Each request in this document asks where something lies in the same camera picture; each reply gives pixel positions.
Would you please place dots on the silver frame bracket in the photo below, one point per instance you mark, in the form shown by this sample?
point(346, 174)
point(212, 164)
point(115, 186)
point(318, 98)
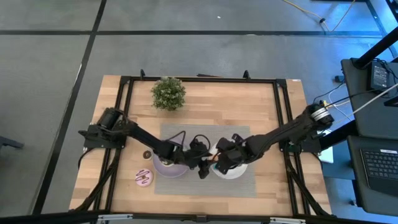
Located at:
point(287, 221)
point(115, 217)

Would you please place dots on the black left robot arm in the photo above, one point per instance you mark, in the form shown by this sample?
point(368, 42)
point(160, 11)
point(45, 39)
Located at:
point(140, 135)

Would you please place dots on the small chocolate donut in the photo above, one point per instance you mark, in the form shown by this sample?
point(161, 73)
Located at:
point(145, 157)

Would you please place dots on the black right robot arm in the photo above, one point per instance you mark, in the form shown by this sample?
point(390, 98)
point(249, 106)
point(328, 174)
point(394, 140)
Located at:
point(280, 133)

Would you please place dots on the white box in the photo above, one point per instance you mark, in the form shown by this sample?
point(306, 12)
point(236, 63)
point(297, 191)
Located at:
point(326, 155)

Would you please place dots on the black power adapter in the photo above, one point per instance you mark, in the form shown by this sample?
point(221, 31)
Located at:
point(380, 76)

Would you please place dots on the black slanted pole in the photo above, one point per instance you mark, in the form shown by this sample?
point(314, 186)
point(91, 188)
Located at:
point(376, 48)

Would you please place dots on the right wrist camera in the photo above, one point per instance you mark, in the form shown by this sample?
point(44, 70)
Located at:
point(237, 139)

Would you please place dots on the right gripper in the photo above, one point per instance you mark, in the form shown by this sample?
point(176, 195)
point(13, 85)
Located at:
point(233, 152)

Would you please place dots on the black frame clamp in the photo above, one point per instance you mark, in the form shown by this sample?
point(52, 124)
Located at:
point(142, 74)
point(246, 75)

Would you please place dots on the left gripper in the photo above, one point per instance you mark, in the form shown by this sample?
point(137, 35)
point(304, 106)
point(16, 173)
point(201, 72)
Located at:
point(197, 154)

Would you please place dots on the dark chair leg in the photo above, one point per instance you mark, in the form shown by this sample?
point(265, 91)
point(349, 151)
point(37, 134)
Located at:
point(9, 142)

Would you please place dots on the purple plate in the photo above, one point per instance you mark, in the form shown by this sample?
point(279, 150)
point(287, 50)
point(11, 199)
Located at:
point(169, 172)

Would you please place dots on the green potted plant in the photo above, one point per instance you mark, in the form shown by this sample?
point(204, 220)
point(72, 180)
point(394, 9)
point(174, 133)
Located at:
point(168, 93)

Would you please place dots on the black table frame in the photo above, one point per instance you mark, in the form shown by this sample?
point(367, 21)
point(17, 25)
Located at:
point(217, 80)

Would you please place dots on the pink donut chocolate drizzle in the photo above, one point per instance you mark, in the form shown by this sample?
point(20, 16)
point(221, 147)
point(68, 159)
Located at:
point(140, 179)

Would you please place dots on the black laptop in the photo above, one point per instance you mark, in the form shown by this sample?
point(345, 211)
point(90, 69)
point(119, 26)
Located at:
point(382, 168)

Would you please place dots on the black side desk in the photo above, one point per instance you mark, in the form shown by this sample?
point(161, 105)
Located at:
point(373, 118)

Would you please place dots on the grey woven placemat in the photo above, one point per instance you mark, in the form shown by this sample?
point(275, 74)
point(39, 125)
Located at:
point(186, 189)

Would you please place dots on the white plate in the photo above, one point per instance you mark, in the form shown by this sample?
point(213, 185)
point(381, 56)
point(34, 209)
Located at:
point(233, 173)

